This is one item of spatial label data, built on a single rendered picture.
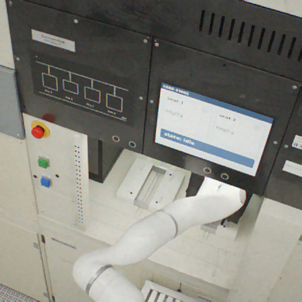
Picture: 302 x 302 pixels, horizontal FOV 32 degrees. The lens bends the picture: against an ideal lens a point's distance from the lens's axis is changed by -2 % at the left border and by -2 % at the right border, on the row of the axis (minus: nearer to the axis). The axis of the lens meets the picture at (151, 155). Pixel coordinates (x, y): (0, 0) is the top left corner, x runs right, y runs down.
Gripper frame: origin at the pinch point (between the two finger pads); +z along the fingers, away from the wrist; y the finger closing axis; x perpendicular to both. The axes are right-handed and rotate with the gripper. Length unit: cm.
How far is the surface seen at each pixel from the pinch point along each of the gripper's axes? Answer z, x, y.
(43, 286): -37, -95, -62
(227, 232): -12.1, -31.2, 7.5
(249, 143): -33.0, 36.6, 7.3
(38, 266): -37, -76, -63
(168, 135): -34.1, 29.9, -13.3
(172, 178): 1.8, -31.3, -20.7
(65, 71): -36, 40, -44
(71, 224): -35, -33, -45
